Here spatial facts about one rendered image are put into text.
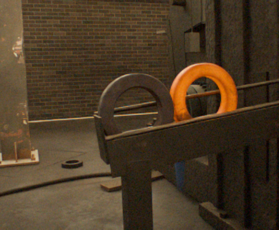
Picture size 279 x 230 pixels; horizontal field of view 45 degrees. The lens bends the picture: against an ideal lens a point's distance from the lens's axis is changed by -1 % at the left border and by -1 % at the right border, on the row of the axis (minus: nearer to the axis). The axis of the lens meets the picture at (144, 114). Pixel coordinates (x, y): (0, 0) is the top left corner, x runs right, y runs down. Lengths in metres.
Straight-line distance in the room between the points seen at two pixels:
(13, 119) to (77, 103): 3.71
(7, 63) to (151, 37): 4.51
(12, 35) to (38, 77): 3.59
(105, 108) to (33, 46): 6.13
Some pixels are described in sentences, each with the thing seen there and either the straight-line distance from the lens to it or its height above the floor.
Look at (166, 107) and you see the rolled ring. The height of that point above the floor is 0.65.
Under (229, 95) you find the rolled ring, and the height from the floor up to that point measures 0.67.
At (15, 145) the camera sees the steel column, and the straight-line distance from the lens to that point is 3.29.
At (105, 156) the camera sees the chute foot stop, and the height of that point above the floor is 0.54.
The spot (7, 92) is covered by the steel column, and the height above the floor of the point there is 0.65.
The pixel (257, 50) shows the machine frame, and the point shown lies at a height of 0.81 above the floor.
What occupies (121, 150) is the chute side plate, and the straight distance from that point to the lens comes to 0.77.
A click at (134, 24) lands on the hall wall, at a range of 7.25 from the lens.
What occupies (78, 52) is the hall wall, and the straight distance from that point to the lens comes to 6.93.
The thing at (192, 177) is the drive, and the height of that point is 0.13.
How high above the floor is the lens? 0.71
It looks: 6 degrees down
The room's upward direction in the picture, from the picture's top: 2 degrees counter-clockwise
